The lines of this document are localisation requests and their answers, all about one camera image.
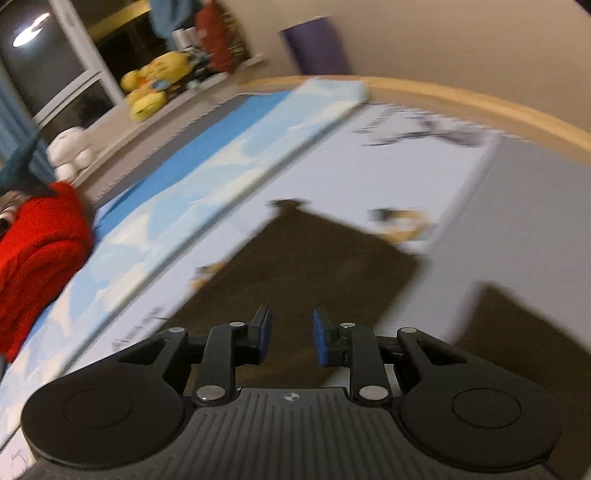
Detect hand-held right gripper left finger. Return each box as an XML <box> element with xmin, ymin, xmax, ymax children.
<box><xmin>117</xmin><ymin>305</ymin><xmax>273</xmax><ymax>408</ymax></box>

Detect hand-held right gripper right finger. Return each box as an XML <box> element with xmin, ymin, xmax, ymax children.
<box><xmin>313</xmin><ymin>308</ymin><xmax>469</xmax><ymax>408</ymax></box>

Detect dark olive pants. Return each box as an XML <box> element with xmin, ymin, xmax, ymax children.
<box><xmin>159</xmin><ymin>198</ymin><xmax>591</xmax><ymax>407</ymax></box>

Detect blue cloud print mat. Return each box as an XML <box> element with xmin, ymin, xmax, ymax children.
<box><xmin>0</xmin><ymin>78</ymin><xmax>370</xmax><ymax>444</ymax></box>

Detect white animal print mat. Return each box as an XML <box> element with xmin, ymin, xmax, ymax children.
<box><xmin>0</xmin><ymin>102</ymin><xmax>503</xmax><ymax>480</ymax></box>

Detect red knit blanket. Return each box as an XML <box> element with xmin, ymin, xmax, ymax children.
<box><xmin>0</xmin><ymin>181</ymin><xmax>96</xmax><ymax>365</ymax></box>

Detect white plush toy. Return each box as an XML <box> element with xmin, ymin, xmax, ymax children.
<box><xmin>46</xmin><ymin>127</ymin><xmax>96</xmax><ymax>182</ymax></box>

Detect yellow plush toy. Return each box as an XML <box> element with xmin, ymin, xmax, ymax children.
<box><xmin>120</xmin><ymin>50</ymin><xmax>195</xmax><ymax>123</ymax></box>

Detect teal cloth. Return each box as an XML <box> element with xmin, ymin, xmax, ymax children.
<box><xmin>0</xmin><ymin>135</ymin><xmax>43</xmax><ymax>195</ymax></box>

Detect blue curtain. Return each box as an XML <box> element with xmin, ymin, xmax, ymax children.
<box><xmin>148</xmin><ymin>0</ymin><xmax>206</xmax><ymax>43</ymax></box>
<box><xmin>0</xmin><ymin>65</ymin><xmax>52</xmax><ymax>188</ymax></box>

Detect white framed window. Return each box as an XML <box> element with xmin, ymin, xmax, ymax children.
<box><xmin>0</xmin><ymin>0</ymin><xmax>155</xmax><ymax>131</ymax></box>

